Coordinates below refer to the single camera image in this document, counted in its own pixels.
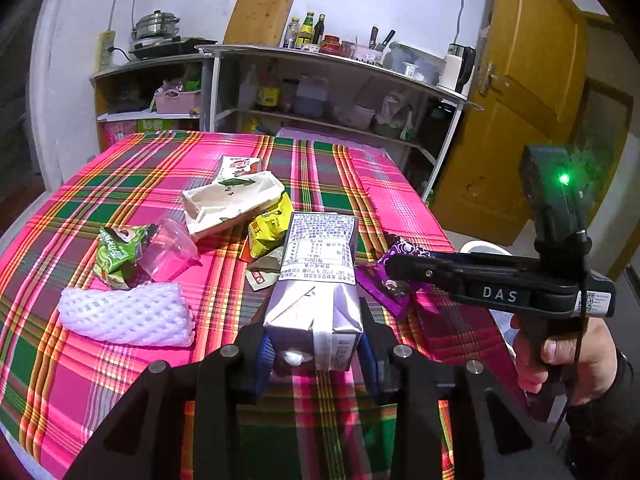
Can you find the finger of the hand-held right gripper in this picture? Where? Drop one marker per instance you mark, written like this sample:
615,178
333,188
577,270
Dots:
420,272

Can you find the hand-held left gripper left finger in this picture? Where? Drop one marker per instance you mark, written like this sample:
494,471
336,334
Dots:
263,365

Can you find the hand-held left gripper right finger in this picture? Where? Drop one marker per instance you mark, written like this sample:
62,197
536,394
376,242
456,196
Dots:
369,365

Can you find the purple snack wrapper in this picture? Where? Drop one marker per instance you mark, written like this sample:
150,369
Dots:
372,280

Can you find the white plastic waste bin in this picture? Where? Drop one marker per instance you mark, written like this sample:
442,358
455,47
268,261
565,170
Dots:
480,247

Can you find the silver lilac milk carton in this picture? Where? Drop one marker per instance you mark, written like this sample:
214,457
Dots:
310,305

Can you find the yellow snack packet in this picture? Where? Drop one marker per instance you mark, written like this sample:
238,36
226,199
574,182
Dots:
267,232

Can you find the clear plastic cup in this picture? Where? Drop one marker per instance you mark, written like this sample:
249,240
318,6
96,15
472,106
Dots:
167,255

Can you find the white foam fruit net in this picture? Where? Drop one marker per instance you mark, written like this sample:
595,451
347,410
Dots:
125,312

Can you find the green snack bag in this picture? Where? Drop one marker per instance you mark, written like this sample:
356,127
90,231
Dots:
117,255

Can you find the cream packet with red label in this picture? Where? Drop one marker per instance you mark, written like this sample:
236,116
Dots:
240,165

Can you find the person's right forearm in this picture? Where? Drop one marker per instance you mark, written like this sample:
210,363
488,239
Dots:
610,435

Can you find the person's right hand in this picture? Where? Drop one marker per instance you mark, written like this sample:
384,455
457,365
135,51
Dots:
595,360

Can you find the crumpled plastic bags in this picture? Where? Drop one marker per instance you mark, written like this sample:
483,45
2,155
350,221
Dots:
395,115

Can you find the pink green plaid tablecloth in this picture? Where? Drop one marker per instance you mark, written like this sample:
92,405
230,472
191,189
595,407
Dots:
100,370

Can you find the pink lid storage box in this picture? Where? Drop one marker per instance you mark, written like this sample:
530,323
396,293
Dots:
325,137

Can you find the pink plastic tub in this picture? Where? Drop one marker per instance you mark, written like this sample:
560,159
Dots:
362,117

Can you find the yellow wooden door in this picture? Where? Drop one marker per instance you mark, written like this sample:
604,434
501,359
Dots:
525,110

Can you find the grey plastic oil jug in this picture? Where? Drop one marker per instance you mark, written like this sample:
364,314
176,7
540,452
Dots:
310,97

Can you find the clear plastic storage box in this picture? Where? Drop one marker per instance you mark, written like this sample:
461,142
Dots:
415,62

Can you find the pink knife holder with knives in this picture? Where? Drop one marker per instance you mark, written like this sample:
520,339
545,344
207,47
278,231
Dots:
372,50

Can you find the dark bottle yellow label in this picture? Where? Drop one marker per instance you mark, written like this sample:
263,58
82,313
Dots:
268,96

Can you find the red lid jar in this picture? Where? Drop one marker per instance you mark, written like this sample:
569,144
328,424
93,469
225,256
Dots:
331,46

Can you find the white plastic bottle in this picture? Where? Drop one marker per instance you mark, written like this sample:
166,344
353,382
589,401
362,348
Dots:
248,90

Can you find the dark sauce bottle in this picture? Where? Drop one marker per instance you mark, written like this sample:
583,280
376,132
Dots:
320,30

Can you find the yellow label oil bottle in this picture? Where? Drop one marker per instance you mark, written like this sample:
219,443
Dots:
307,32

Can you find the green red cardboard box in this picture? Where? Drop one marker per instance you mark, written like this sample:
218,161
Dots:
130,132

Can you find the clear glass bottle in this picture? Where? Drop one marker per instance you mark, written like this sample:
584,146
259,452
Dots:
291,35

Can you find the long white shelf unit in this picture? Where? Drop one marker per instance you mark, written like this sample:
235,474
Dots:
216,90

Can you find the pink plastic basket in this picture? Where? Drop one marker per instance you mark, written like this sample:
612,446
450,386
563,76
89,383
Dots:
177,102

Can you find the wooden cutting board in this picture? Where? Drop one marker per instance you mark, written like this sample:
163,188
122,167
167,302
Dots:
260,15

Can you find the low white shelf unit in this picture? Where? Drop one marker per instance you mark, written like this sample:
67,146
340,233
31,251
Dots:
145,66

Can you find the black induction cooker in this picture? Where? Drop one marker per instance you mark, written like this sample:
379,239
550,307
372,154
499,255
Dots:
165,49

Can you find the yellowed power strip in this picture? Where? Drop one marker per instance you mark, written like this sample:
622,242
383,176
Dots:
105,50

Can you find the steel steamer pot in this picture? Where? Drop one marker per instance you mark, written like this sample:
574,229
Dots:
155,25

